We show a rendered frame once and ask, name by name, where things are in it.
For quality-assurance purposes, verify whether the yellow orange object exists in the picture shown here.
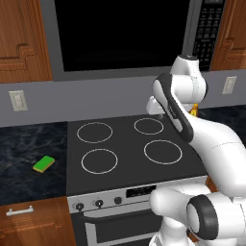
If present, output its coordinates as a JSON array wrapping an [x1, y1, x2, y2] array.
[[188, 103, 199, 116]]

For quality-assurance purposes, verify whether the wooden cupboard door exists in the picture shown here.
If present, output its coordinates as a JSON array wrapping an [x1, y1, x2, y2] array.
[[209, 0, 246, 72], [0, 0, 54, 85]]

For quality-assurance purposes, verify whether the white wall outlet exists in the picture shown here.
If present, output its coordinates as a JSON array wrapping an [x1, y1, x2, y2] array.
[[8, 89, 29, 112], [221, 75, 238, 96]]

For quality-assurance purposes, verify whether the grey microwave oven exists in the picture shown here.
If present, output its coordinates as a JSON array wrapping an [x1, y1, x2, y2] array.
[[39, 0, 227, 83]]

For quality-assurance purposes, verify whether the green and yellow sponge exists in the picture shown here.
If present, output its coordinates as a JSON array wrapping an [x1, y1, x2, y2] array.
[[32, 155, 56, 174]]

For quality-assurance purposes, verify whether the black hob stove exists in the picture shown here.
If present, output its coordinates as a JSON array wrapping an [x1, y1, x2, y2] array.
[[65, 113, 209, 246]]

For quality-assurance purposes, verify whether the silver oven door handle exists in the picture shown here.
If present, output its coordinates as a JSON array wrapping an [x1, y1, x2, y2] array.
[[83, 209, 156, 223]]

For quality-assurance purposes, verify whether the oven door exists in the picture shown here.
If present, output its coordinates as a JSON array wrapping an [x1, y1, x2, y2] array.
[[70, 208, 165, 246]]

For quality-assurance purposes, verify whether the silver drawer handle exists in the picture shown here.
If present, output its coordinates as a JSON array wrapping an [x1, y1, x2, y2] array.
[[5, 205, 35, 217]]

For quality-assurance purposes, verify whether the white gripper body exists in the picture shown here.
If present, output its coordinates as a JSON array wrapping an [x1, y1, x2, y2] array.
[[146, 96, 166, 116]]

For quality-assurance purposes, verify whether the wooden base cabinet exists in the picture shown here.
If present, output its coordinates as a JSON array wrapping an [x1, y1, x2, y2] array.
[[205, 175, 220, 194]]

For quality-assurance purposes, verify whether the wooden drawer front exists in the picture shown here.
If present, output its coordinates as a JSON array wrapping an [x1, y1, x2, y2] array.
[[0, 195, 78, 246]]

